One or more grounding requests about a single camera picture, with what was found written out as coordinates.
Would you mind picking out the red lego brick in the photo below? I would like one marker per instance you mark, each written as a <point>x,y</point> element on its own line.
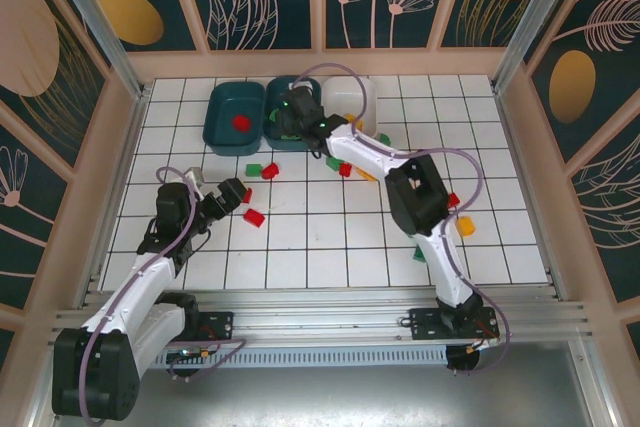
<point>254,217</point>
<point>453,200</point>
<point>345,169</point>
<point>270,171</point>
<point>247,196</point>
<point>242,123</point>

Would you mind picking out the green round lego piece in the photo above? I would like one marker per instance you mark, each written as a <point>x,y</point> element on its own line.
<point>287,136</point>

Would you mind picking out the teal plastic container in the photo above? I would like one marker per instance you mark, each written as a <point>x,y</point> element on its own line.
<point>279,92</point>
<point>220,112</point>

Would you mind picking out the white plastic container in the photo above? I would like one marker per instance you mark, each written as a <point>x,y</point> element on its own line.
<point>345,94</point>

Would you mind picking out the yellow lego brick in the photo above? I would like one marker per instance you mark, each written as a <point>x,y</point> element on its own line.
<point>351,118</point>
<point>366,176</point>
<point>466,226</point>

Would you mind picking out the long green lego brick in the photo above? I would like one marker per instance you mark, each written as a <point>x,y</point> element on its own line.
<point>417,254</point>

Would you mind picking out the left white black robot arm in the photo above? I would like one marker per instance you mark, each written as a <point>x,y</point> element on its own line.
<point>150,272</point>

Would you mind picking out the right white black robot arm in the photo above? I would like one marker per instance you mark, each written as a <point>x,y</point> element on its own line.
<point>370,157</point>

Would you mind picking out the small electronics board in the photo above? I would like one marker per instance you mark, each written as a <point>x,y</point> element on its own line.
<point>187,353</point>

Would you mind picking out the grey sheet metal panel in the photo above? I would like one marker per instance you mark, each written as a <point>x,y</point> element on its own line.
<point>325,397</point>

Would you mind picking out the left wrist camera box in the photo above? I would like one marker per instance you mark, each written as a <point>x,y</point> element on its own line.
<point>196,177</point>

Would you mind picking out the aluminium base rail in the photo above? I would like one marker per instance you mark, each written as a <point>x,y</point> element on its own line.
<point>325,317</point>

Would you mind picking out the aluminium corner post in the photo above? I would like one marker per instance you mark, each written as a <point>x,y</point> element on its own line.
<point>92,17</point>
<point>535,17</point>

